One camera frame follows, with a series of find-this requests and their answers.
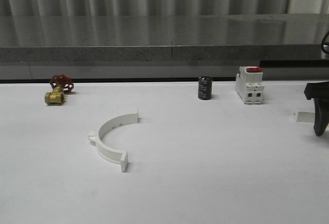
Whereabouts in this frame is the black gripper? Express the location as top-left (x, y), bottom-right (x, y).
top-left (304, 81), bottom-right (329, 136)

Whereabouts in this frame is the white half pipe clamp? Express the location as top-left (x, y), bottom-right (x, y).
top-left (291, 108), bottom-right (315, 123)
top-left (88, 110), bottom-right (139, 172)

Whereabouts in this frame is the grey stone counter ledge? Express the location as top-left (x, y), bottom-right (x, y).
top-left (1, 14), bottom-right (328, 82)

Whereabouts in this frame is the black cylindrical capacitor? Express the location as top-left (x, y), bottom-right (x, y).
top-left (198, 76), bottom-right (212, 100)

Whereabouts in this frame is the brass valve red handwheel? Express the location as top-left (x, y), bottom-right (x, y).
top-left (44, 74), bottom-right (74, 105)

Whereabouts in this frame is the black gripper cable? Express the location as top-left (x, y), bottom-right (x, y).
top-left (321, 30), bottom-right (329, 55)

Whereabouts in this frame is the white circuit breaker red switch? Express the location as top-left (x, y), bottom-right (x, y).
top-left (235, 66), bottom-right (264, 105)

